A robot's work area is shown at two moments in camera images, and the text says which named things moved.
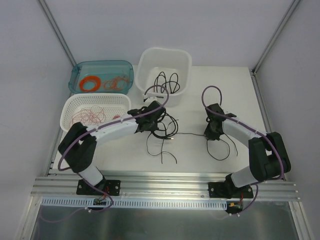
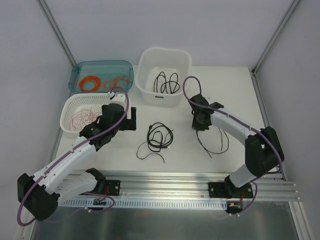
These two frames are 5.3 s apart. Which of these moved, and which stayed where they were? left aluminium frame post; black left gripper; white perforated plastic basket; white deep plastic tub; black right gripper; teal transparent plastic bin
Moved: black left gripper; black right gripper
Stayed: white perforated plastic basket; white deep plastic tub; left aluminium frame post; teal transparent plastic bin
